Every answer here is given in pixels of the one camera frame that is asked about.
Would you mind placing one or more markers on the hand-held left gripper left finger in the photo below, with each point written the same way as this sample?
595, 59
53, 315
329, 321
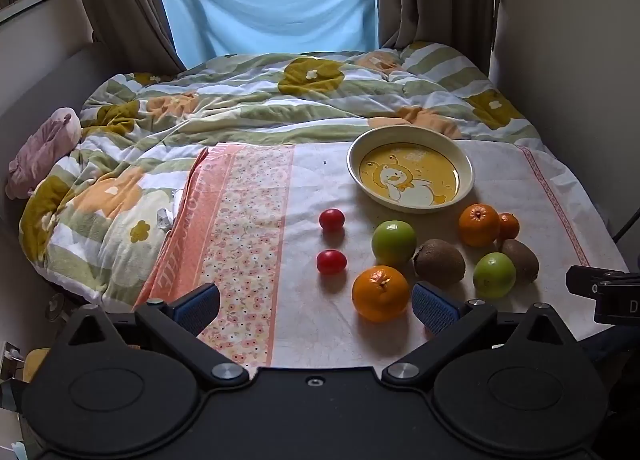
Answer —
200, 305

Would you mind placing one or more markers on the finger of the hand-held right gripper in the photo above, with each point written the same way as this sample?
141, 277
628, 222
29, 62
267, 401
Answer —
582, 282

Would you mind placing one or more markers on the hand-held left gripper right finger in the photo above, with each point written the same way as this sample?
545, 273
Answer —
432, 310

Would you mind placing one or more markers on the brown kiwi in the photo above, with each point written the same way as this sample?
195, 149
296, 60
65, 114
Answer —
439, 262
524, 260

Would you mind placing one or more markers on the large orange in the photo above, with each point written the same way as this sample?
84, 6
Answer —
380, 293

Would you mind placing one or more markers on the small green apple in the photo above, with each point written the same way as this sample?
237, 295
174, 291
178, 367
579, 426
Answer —
494, 275

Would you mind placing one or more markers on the large green apple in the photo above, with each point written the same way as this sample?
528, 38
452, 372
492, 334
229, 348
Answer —
393, 242

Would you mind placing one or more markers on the red cherry tomato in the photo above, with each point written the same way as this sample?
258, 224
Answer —
332, 220
331, 261

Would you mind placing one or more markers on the cream bowl with duck print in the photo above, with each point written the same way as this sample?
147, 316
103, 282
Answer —
415, 174

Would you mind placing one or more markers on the small orange with stem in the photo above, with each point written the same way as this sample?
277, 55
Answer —
510, 226

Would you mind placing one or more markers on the small white plastic piece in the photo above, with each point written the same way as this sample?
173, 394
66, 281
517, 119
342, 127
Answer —
162, 218

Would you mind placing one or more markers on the medium orange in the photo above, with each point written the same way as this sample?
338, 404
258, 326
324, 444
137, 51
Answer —
479, 225

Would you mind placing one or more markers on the floral pink table cloth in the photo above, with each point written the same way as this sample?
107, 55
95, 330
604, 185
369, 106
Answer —
300, 220

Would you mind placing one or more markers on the pink cloth bundle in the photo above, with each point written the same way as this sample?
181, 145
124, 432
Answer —
45, 149

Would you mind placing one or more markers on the floral striped quilt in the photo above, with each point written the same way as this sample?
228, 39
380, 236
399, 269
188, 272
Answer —
300, 104

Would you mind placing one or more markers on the light blue cloth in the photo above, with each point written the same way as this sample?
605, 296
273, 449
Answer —
270, 4

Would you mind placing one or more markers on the white wall socket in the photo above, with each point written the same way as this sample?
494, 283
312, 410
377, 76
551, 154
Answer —
10, 354

